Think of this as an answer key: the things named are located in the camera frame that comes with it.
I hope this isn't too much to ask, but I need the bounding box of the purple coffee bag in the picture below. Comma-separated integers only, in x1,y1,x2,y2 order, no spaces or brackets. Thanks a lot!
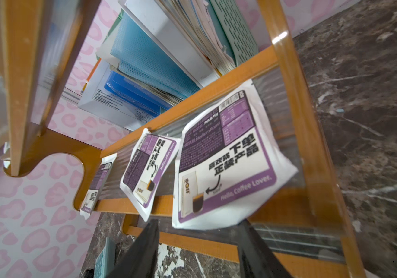
80,153,117,220
120,129,181,221
172,80,298,231

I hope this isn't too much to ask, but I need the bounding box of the orange wooden three-tier shelf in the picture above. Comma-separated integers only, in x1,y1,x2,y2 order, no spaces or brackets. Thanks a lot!
0,1,365,278

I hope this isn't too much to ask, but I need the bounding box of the green file organizer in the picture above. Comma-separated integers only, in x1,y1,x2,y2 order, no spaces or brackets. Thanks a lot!
78,0,259,132

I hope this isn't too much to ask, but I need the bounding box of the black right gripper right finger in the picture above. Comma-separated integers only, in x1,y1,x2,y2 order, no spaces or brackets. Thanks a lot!
237,220,292,278

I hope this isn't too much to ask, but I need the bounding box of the light blue calculator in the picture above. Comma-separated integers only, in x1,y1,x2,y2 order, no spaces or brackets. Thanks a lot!
94,237,116,278

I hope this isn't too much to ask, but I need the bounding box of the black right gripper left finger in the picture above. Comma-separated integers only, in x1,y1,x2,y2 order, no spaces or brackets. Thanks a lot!
107,220,160,278

